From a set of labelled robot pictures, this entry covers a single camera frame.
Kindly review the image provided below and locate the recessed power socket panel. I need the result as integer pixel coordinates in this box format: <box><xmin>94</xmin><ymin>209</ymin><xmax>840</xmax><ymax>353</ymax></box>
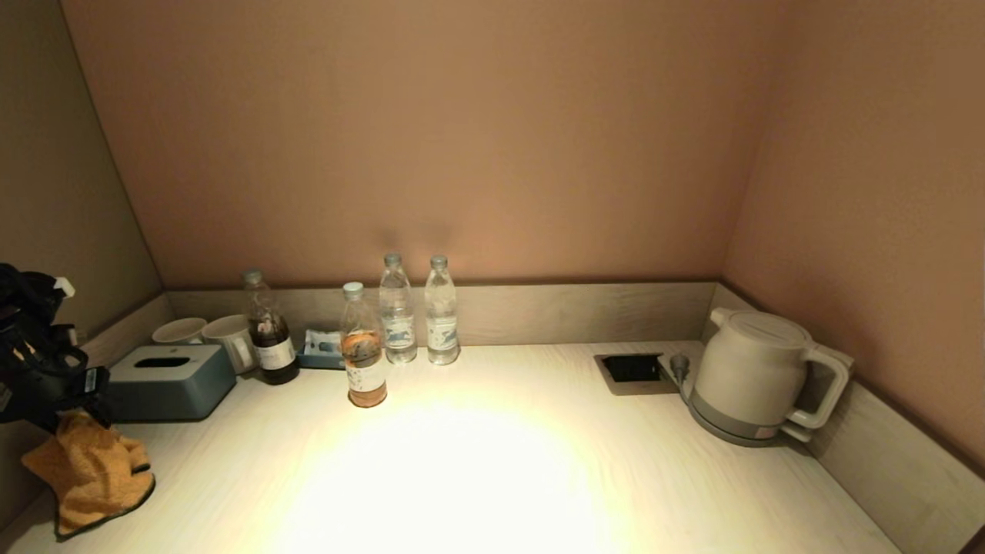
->
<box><xmin>593</xmin><ymin>353</ymin><xmax>682</xmax><ymax>396</ymax></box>

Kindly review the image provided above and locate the dark drink bottle grey cap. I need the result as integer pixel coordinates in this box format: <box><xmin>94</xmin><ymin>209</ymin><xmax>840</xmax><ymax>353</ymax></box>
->
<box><xmin>242</xmin><ymin>269</ymin><xmax>301</xmax><ymax>385</ymax></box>

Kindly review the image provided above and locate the clear water bottle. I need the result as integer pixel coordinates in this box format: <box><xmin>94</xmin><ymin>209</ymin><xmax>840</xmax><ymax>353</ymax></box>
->
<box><xmin>379</xmin><ymin>253</ymin><xmax>419</xmax><ymax>364</ymax></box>
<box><xmin>425</xmin><ymin>255</ymin><xmax>461</xmax><ymax>365</ymax></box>

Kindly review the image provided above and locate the amber tea bottle white cap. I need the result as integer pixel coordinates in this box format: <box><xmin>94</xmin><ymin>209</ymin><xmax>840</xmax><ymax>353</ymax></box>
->
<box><xmin>339</xmin><ymin>282</ymin><xmax>388</xmax><ymax>408</ymax></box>

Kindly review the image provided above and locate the blue-grey tissue box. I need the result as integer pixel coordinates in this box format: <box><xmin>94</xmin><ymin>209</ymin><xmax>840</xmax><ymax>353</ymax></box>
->
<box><xmin>104</xmin><ymin>344</ymin><xmax>238</xmax><ymax>422</ymax></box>

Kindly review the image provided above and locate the white ribbed mug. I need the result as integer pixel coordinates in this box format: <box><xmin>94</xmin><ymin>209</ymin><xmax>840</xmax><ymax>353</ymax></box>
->
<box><xmin>202</xmin><ymin>315</ymin><xmax>259</xmax><ymax>375</ymax></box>
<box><xmin>152</xmin><ymin>318</ymin><xmax>209</xmax><ymax>346</ymax></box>

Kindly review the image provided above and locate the white electric kettle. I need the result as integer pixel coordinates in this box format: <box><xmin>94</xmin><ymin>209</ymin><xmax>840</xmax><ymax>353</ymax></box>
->
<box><xmin>691</xmin><ymin>306</ymin><xmax>852</xmax><ymax>442</ymax></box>

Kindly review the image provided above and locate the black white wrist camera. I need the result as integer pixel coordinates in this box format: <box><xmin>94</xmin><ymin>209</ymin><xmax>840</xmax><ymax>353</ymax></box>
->
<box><xmin>0</xmin><ymin>263</ymin><xmax>76</xmax><ymax>339</ymax></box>

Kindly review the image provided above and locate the grey kettle base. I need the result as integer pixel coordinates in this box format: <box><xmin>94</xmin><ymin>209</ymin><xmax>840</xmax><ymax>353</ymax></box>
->
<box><xmin>682</xmin><ymin>385</ymin><xmax>813</xmax><ymax>449</ymax></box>

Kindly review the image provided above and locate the orange microfibre cloth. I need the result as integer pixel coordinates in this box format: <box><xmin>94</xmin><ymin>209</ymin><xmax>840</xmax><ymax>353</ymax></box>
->
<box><xmin>21</xmin><ymin>409</ymin><xmax>156</xmax><ymax>542</ymax></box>

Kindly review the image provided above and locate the small blue tray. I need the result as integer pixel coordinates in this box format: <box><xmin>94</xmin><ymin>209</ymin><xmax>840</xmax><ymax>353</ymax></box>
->
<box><xmin>297</xmin><ymin>332</ymin><xmax>347</xmax><ymax>370</ymax></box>

